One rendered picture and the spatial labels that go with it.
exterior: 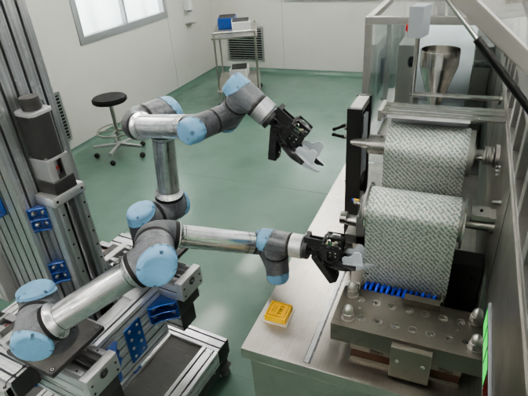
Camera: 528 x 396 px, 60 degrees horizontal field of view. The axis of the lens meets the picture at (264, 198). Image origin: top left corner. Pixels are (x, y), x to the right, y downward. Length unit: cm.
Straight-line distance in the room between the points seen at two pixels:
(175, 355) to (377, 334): 132
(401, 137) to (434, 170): 14
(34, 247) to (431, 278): 129
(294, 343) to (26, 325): 77
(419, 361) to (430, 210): 38
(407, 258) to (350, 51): 581
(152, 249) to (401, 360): 72
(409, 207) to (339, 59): 587
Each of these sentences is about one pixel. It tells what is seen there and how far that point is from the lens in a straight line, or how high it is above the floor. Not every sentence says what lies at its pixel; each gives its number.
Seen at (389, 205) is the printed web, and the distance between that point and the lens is 128.
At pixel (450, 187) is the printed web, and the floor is 125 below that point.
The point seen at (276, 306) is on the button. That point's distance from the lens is 150.
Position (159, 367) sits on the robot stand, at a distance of 236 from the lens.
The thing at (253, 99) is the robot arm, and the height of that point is 155.
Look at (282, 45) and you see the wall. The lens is 728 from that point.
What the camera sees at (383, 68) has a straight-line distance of 221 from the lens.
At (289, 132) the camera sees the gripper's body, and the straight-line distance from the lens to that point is 129.
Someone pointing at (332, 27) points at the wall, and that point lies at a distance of 699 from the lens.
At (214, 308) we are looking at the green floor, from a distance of 287.
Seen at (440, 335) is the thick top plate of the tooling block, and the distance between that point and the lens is 131.
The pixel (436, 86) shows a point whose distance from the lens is 189.
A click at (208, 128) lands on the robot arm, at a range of 132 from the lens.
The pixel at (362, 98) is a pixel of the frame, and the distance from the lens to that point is 163.
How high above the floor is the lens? 196
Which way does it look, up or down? 31 degrees down
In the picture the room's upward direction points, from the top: 4 degrees counter-clockwise
